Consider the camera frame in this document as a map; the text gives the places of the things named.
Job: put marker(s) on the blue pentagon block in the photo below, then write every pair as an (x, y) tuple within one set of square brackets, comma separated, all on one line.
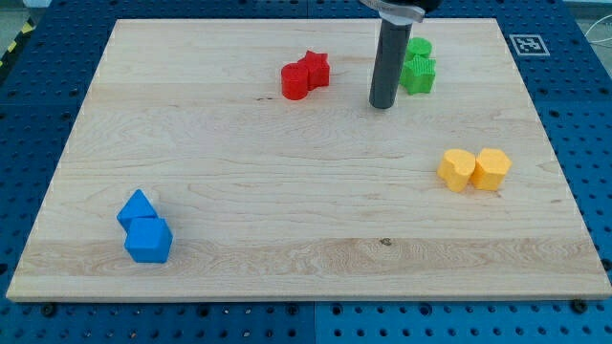
[(149, 240)]

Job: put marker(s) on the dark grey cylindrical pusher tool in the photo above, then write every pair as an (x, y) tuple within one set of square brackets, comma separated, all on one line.
[(389, 62)]

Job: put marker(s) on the yellow hexagon block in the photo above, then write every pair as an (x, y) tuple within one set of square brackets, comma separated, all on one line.
[(491, 168)]

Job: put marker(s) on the wooden board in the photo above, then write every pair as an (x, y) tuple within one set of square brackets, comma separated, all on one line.
[(323, 198)]

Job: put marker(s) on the robot arm flange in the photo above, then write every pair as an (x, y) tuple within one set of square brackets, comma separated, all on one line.
[(402, 12)]

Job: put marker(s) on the blue triangle block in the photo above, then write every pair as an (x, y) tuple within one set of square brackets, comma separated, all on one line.
[(137, 206)]

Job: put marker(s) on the red cylinder block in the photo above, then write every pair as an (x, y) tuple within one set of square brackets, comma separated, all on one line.
[(294, 81)]

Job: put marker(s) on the yellow heart block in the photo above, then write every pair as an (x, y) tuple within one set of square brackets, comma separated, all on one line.
[(455, 168)]

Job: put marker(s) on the green cylinder block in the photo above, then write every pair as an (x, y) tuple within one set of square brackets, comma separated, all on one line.
[(418, 46)]

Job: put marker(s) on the red star block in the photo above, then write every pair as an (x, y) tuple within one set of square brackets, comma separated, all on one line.
[(318, 69)]

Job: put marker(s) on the white fiducial marker tag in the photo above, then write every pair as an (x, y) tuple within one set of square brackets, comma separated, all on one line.
[(527, 44)]

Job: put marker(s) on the green star block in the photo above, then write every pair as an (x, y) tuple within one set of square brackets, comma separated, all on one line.
[(418, 75)]

